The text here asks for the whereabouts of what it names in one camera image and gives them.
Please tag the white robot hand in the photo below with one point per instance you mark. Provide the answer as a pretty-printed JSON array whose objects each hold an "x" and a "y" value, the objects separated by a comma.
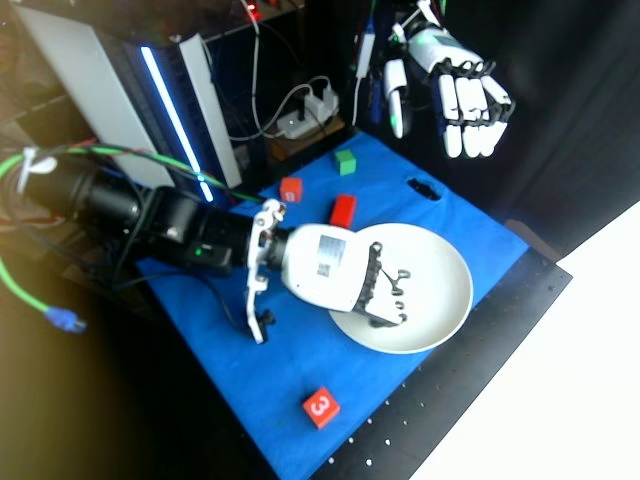
[
  {"x": 325, "y": 265},
  {"x": 470, "y": 100}
]

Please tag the red block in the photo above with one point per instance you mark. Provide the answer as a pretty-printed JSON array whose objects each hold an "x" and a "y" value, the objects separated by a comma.
[{"x": 343, "y": 211}]

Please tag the white round plate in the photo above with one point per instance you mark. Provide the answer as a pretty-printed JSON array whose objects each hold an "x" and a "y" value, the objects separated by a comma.
[{"x": 440, "y": 285}]

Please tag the blue cloth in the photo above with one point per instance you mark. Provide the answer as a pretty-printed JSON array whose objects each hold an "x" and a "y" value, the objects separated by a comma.
[{"x": 300, "y": 360}]

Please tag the green cube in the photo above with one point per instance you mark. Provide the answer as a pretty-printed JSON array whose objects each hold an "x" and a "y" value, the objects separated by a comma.
[{"x": 345, "y": 163}]

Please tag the white hanging adapter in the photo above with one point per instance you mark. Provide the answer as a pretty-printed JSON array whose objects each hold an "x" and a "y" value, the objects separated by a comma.
[{"x": 365, "y": 50}]

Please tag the red cube with white three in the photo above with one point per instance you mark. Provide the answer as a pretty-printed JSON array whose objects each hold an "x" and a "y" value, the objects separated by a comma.
[{"x": 320, "y": 407}]

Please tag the white power strip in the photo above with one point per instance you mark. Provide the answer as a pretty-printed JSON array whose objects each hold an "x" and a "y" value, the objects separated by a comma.
[{"x": 295, "y": 125}]

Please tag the white plug adapter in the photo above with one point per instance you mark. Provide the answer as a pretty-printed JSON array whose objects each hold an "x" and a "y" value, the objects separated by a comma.
[{"x": 322, "y": 102}]

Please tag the grey computer case, blue light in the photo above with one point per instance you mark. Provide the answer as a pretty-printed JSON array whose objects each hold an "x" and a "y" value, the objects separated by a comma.
[{"x": 100, "y": 90}]

